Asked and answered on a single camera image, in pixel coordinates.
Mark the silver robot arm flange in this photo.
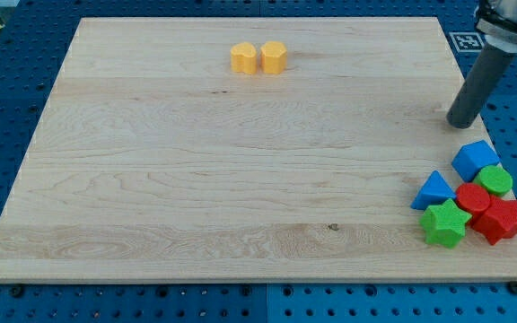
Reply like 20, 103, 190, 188
475, 0, 517, 54

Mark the blue cube block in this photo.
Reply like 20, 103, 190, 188
451, 140, 500, 182

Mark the wooden board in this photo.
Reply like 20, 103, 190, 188
0, 17, 517, 284

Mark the yellow heart block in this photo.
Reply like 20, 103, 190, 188
230, 42, 257, 74

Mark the yellow hexagon block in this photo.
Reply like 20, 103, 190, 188
260, 41, 287, 74

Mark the blue triangle block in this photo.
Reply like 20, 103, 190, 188
410, 170, 456, 210

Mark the green star block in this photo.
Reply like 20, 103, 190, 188
419, 198, 472, 249

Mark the red cylinder block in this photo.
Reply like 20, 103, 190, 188
455, 183, 491, 225

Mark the green cylinder block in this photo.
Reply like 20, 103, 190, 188
472, 165, 513, 196

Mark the white fiducial marker tag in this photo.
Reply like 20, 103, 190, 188
449, 31, 485, 53

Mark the red star block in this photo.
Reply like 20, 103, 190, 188
471, 195, 517, 245

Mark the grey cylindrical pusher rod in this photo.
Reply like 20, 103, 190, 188
446, 43, 517, 129

